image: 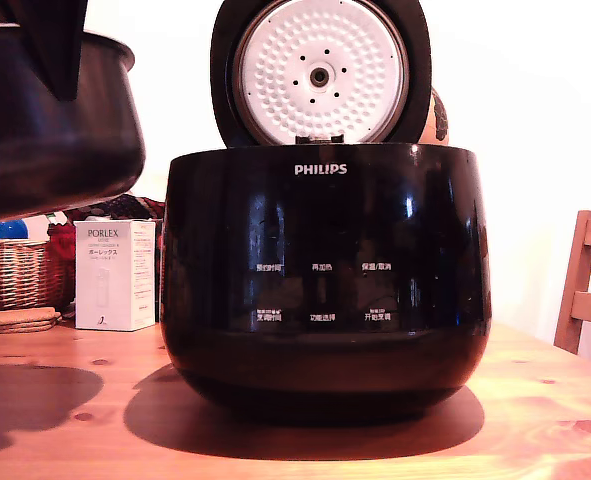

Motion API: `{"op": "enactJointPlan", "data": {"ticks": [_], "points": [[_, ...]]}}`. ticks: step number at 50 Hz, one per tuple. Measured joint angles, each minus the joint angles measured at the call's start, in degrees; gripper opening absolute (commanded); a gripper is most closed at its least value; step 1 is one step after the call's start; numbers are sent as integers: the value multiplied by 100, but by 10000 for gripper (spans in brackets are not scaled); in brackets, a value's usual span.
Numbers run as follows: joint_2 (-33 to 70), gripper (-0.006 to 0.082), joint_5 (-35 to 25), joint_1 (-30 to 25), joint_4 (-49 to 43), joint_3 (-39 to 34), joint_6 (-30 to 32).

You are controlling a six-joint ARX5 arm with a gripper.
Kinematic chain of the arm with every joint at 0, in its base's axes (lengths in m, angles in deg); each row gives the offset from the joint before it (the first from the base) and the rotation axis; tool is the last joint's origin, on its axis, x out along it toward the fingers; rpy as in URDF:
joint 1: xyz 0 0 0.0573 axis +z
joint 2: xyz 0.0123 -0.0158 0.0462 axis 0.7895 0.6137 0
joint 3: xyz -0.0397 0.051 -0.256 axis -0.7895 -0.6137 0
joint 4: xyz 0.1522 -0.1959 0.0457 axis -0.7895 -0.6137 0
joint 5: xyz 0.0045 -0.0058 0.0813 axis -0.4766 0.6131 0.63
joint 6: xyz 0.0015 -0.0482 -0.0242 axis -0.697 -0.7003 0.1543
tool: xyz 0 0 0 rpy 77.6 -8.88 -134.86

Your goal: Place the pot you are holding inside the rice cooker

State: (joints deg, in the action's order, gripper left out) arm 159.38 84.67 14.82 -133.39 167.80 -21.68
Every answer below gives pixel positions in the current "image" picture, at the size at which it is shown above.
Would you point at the black pot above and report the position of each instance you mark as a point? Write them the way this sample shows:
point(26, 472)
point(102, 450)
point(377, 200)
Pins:
point(30, 155)

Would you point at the rice cooker lid, dimpled plate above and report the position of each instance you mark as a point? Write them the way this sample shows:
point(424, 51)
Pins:
point(320, 55)

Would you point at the black Philips rice cooker body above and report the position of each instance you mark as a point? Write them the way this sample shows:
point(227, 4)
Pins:
point(325, 225)

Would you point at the blue round object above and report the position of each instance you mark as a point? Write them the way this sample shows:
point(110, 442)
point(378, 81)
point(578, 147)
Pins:
point(0, 231)

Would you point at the white Porlex carton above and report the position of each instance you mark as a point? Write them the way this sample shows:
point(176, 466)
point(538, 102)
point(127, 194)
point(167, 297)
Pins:
point(110, 280)

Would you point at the woven wicker basket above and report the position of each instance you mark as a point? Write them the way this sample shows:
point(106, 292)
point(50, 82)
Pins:
point(10, 275)

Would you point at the wooden chair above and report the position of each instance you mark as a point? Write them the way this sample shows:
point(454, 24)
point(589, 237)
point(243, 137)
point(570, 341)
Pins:
point(582, 305)

